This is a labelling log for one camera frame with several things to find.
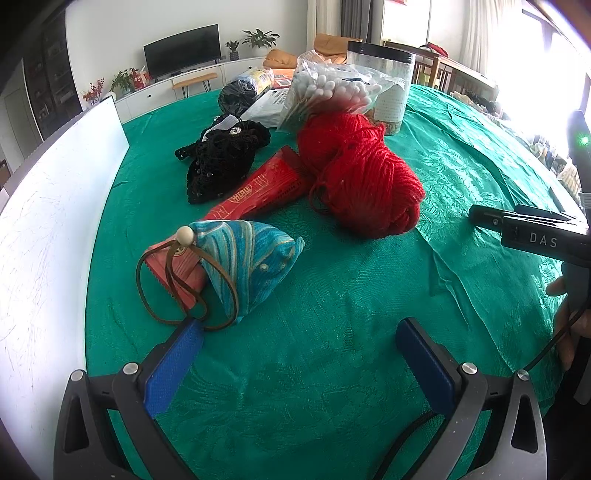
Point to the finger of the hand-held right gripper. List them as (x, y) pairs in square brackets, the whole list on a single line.
[(542, 212), (489, 217)]

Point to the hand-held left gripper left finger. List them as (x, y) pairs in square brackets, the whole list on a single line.
[(175, 364)]

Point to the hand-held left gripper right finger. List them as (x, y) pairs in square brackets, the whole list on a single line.
[(425, 364)]

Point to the black crochet beaded cloth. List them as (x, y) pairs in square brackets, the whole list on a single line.
[(221, 161)]

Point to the black scrunchie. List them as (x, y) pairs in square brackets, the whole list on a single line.
[(256, 134)]

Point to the white elastic band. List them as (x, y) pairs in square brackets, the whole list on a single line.
[(226, 121)]

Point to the person's right hand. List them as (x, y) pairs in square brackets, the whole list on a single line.
[(575, 337)]

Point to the green tablecloth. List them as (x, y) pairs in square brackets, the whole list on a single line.
[(323, 323)]

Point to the red yarn skein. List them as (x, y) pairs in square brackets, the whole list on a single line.
[(364, 184)]

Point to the clear jar with black lid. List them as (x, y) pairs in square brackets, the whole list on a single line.
[(397, 104)]

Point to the wooden dining furniture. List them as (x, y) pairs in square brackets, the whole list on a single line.
[(443, 64)]

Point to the white board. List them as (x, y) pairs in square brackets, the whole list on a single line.
[(51, 230)]

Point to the white curtain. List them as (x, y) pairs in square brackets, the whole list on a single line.
[(489, 32)]

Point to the long red packet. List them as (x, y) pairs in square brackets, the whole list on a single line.
[(263, 189)]

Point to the bag of cotton swabs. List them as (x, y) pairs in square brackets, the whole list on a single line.
[(323, 87)]

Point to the grey curtain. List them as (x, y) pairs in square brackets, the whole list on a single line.
[(355, 21)]

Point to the white mailer bag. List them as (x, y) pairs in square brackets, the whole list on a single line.
[(268, 108)]

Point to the orange book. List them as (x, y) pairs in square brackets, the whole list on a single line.
[(281, 79)]

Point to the orange lounge chair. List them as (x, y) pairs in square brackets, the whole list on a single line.
[(281, 57)]

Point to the white television cabinet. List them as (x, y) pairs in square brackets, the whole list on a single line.
[(152, 94)]

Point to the dark bundle with yellow label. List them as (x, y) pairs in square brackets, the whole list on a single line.
[(238, 94)]

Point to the red flowers in white vase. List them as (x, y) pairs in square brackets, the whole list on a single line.
[(94, 92)]

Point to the wooden bench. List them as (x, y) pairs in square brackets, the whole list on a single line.
[(194, 78)]

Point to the red gift box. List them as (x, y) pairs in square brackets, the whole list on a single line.
[(141, 79)]

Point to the leafy plant with red decorations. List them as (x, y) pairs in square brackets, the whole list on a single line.
[(123, 81)]

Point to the large green potted plant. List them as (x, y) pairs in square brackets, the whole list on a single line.
[(261, 39)]

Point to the small green potted plant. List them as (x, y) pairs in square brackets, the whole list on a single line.
[(233, 50)]

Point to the dark display cabinet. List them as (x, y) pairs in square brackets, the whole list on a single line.
[(53, 83)]

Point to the black television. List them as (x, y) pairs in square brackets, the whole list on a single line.
[(180, 50)]

